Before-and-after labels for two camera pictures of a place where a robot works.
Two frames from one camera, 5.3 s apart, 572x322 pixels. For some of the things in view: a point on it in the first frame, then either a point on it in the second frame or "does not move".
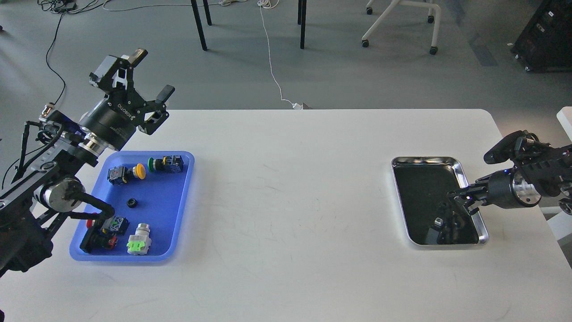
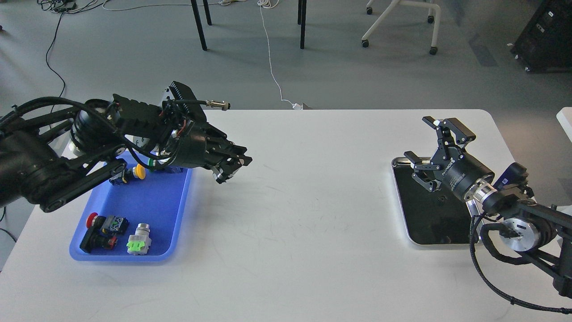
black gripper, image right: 499,192 -> 457,171
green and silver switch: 140,243 does not move
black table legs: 300,14 does not move
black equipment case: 545,45 does not move
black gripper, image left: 114,120 -> 200,145
